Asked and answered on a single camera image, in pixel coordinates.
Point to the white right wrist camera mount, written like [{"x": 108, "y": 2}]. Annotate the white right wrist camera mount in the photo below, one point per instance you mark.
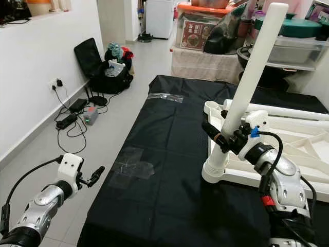
[{"x": 257, "y": 121}]

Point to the black open bag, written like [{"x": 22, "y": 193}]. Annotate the black open bag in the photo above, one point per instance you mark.
[{"x": 87, "y": 56}]

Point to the clear tape cross patch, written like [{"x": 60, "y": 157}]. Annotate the clear tape cross patch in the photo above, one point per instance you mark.
[{"x": 131, "y": 167}]

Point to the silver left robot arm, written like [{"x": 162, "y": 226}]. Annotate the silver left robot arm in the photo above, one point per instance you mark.
[{"x": 46, "y": 203}]

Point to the white plastic packet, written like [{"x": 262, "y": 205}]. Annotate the white plastic packet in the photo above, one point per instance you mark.
[{"x": 115, "y": 67}]

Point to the grey power box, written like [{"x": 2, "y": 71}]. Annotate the grey power box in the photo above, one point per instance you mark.
[{"x": 91, "y": 116}]

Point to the white plastic table top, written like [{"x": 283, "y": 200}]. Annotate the white plastic table top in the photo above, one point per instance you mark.
[{"x": 308, "y": 144}]

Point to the black glossy bag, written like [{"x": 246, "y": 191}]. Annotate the black glossy bag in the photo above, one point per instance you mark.
[{"x": 223, "y": 38}]

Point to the black power adapter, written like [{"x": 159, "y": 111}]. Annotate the black power adapter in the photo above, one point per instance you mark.
[
  {"x": 78, "y": 104},
  {"x": 67, "y": 121}
]

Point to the beige cloth-covered stand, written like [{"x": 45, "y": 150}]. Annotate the beige cloth-covered stand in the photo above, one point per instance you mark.
[{"x": 205, "y": 66}]

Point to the orange-lidded storage box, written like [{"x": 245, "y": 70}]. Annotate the orange-lidded storage box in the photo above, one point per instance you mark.
[{"x": 193, "y": 33}]

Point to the printed cardboard box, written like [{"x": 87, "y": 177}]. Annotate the printed cardboard box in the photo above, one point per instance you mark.
[{"x": 317, "y": 13}]

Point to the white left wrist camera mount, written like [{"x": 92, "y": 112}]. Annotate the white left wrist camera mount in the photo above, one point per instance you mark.
[{"x": 69, "y": 164}]

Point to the metal pot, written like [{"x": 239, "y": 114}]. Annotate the metal pot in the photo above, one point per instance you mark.
[{"x": 211, "y": 3}]

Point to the clear plastic container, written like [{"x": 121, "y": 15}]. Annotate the clear plastic container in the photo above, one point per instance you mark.
[{"x": 298, "y": 51}]

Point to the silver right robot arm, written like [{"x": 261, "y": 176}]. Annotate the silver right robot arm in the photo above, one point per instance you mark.
[{"x": 282, "y": 177}]

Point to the green pot with lid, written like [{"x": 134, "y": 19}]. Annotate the green pot with lid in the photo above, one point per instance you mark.
[{"x": 300, "y": 27}]

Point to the white appliance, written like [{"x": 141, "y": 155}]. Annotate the white appliance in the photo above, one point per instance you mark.
[{"x": 159, "y": 18}]

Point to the black round stand base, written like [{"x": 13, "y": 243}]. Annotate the black round stand base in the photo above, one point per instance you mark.
[{"x": 97, "y": 100}]

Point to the black floor cloth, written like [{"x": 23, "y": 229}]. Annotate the black floor cloth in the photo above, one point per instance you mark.
[{"x": 159, "y": 144}]

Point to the teal plush toy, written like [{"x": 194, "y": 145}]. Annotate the teal plush toy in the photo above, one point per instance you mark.
[{"x": 114, "y": 50}]

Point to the black countertop appliance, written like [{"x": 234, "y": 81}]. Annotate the black countertop appliance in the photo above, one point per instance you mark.
[{"x": 13, "y": 7}]

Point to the clear tape strip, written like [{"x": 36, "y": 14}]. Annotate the clear tape strip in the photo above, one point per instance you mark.
[{"x": 164, "y": 98}]

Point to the red soft item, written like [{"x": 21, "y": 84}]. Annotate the red soft item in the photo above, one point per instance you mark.
[{"x": 127, "y": 51}]

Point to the white cup stack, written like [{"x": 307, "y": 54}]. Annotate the white cup stack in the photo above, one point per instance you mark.
[{"x": 60, "y": 5}]

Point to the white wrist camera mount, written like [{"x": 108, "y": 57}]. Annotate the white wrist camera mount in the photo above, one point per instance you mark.
[
  {"x": 257, "y": 121},
  {"x": 69, "y": 164}
]

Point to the beige tub orange lid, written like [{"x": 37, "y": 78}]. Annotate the beige tub orange lid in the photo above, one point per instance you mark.
[{"x": 38, "y": 7}]

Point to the black wok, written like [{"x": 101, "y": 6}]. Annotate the black wok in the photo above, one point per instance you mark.
[{"x": 277, "y": 77}]

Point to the wall socket with plug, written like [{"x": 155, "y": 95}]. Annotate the wall socket with plug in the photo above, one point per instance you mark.
[{"x": 59, "y": 83}]

